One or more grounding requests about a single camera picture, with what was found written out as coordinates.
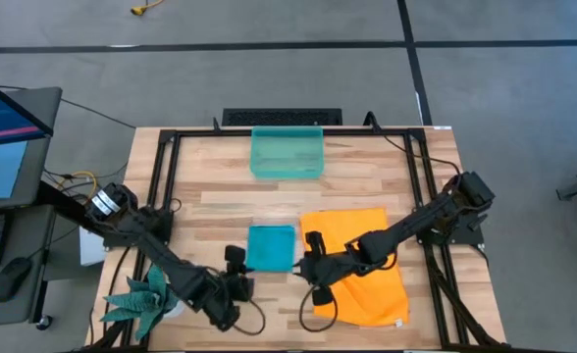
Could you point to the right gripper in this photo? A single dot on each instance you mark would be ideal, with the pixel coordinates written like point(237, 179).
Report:
point(328, 269)

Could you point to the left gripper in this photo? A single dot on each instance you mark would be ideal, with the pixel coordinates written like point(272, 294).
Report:
point(237, 289)

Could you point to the blue microfiber towel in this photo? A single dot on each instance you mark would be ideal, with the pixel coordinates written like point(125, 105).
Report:
point(271, 247)

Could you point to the orange microfiber towel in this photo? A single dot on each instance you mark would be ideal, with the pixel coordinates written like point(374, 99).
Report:
point(367, 299)

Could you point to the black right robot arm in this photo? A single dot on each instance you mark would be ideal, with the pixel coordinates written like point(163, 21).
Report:
point(416, 220)

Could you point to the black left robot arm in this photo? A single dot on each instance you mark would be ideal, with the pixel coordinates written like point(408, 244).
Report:
point(171, 265)

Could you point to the teal plastic basket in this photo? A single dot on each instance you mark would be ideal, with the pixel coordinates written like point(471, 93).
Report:
point(286, 157)

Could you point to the white plant pot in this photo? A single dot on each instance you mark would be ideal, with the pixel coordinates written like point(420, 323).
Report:
point(179, 310)

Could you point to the green artificial plant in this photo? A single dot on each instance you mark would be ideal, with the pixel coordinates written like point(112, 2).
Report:
point(143, 304)

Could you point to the white box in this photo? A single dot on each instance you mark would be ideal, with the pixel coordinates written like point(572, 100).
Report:
point(91, 250)

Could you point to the black caster wheel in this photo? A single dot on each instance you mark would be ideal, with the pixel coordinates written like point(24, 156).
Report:
point(44, 322)

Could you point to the black computer mouse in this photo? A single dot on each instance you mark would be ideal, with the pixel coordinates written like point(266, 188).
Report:
point(11, 279)

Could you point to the grey framed screen panel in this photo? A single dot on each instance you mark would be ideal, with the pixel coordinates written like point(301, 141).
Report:
point(43, 147)

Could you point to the black computer monitor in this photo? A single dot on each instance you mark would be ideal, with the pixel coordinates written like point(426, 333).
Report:
point(4, 120)

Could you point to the yellow floor plug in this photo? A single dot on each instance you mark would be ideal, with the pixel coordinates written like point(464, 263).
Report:
point(139, 10)

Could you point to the black metal table frame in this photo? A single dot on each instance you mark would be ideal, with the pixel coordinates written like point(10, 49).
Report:
point(210, 132)

